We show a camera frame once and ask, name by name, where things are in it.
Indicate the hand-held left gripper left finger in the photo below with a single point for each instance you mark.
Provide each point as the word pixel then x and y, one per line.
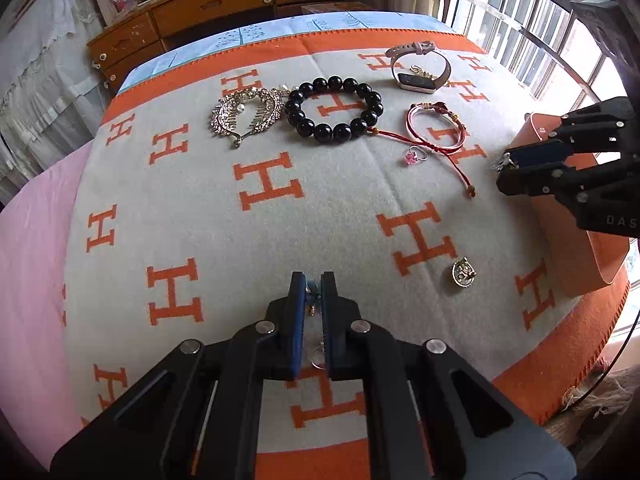
pixel 298 310

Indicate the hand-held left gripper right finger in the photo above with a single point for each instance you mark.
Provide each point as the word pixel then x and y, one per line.
pixel 330 310

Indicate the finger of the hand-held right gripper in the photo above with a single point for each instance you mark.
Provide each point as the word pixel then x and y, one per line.
pixel 537 156
pixel 540 182

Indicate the dangling earring with clear hoop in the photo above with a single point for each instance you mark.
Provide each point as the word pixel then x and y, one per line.
pixel 313 305

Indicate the small silver jewelry piece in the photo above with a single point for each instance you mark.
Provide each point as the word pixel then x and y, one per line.
pixel 500 162

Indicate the pink jewelry box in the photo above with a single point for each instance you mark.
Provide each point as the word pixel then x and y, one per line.
pixel 575 250

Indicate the orange and grey printed blanket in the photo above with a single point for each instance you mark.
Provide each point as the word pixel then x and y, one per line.
pixel 300 220

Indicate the beige frayed cloth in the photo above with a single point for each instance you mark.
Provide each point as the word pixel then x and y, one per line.
pixel 590 400

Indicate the cardboard box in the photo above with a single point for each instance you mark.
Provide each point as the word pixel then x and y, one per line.
pixel 330 8

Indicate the pink bed sheet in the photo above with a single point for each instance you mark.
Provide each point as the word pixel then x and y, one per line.
pixel 35 260

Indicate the light blue bed sheet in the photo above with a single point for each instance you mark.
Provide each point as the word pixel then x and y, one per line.
pixel 200 45

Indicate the wooden desk with drawers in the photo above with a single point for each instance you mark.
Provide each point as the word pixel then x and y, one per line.
pixel 210 5

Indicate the white lace cloth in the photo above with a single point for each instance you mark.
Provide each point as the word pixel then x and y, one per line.
pixel 50 60

